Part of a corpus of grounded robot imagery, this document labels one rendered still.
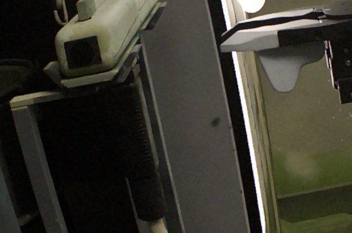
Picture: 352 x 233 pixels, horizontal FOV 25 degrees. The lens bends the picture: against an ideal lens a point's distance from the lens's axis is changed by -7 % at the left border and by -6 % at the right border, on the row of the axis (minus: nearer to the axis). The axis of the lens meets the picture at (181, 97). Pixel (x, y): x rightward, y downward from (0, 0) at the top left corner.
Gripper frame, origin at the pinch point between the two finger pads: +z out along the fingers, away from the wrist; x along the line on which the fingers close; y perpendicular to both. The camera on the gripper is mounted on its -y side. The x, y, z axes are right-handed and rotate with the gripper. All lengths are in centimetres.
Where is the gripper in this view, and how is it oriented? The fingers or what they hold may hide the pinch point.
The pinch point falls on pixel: (234, 32)
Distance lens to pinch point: 73.6
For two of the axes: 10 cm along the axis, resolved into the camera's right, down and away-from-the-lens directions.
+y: 1.9, 9.5, 2.6
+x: 0.8, -2.8, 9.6
